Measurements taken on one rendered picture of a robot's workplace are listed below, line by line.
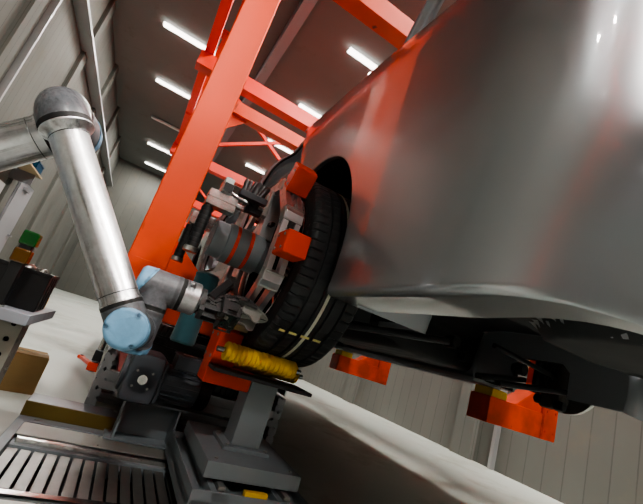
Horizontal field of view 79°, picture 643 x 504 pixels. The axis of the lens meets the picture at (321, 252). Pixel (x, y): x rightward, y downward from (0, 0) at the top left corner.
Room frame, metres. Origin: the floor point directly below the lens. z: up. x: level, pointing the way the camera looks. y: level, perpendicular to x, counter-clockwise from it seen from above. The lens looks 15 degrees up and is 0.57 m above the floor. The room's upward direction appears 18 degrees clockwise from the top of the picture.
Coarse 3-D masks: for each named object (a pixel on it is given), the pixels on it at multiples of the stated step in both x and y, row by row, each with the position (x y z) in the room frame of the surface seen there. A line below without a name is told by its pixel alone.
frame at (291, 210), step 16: (288, 192) 1.20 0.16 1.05; (288, 208) 1.13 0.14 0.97; (288, 224) 1.14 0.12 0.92; (272, 240) 1.15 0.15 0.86; (272, 256) 1.12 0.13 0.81; (240, 272) 1.60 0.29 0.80; (272, 272) 1.12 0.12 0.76; (256, 288) 1.15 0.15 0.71; (272, 288) 1.15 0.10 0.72; (256, 304) 1.23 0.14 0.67
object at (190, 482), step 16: (176, 432) 1.60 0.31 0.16; (176, 448) 1.45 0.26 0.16; (176, 464) 1.37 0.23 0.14; (192, 464) 1.39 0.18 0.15; (176, 480) 1.31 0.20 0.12; (192, 480) 1.26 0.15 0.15; (208, 480) 1.23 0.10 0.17; (176, 496) 1.26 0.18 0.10; (192, 496) 1.15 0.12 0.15; (208, 496) 1.16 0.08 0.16; (224, 496) 1.18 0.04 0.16; (240, 496) 1.20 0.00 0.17; (256, 496) 1.21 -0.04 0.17; (272, 496) 1.29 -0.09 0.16; (288, 496) 1.27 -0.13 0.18
